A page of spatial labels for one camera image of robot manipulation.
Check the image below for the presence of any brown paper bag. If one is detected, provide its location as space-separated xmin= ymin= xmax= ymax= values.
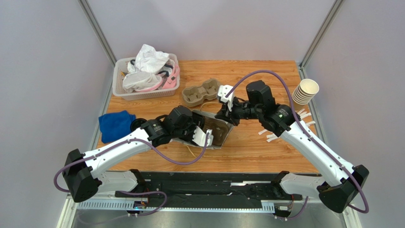
xmin=162 ymin=106 xmax=233 ymax=149

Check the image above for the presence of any white straw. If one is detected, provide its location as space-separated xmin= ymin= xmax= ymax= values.
xmin=266 ymin=121 xmax=316 ymax=142
xmin=258 ymin=109 xmax=316 ymax=135

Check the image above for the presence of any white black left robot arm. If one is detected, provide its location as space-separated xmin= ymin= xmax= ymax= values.
xmin=57 ymin=106 xmax=213 ymax=203

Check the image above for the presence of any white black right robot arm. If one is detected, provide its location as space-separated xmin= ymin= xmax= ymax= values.
xmin=215 ymin=81 xmax=369 ymax=213

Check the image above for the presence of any cardboard cup carrier tray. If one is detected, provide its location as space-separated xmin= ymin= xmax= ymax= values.
xmin=182 ymin=78 xmax=221 ymax=107

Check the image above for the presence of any pink white item in basket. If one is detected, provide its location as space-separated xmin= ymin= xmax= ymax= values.
xmin=122 ymin=60 xmax=175 ymax=93

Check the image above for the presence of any blue folded cloth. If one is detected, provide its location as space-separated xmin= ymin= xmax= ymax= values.
xmin=98 ymin=110 xmax=136 ymax=144

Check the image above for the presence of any stack of paper cups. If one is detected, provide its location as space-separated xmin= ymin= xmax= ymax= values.
xmin=292 ymin=78 xmax=319 ymax=105

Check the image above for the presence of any crumpled white paper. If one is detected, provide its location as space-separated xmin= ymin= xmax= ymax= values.
xmin=127 ymin=44 xmax=170 ymax=75

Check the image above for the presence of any white plastic basket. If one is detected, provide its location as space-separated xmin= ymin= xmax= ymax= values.
xmin=112 ymin=57 xmax=180 ymax=101

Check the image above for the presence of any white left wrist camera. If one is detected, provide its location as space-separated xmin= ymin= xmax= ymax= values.
xmin=192 ymin=127 xmax=213 ymax=147

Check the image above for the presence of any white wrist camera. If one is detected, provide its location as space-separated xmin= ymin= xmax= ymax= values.
xmin=217 ymin=85 xmax=234 ymax=110
xmin=192 ymin=127 xmax=213 ymax=147

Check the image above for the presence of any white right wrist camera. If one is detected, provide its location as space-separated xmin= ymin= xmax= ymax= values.
xmin=217 ymin=85 xmax=234 ymax=110

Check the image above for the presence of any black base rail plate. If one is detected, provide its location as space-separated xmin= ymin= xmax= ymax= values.
xmin=133 ymin=171 xmax=305 ymax=209

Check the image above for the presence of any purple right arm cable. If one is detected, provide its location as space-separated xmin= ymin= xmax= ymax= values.
xmin=225 ymin=69 xmax=370 ymax=221

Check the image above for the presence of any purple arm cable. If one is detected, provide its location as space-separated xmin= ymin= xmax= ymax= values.
xmin=53 ymin=131 xmax=210 ymax=217
xmin=225 ymin=69 xmax=370 ymax=221

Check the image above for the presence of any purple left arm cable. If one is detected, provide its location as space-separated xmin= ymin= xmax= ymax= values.
xmin=53 ymin=131 xmax=210 ymax=217

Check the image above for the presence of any aluminium frame rail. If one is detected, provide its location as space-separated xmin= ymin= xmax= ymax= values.
xmin=57 ymin=177 xmax=363 ymax=228

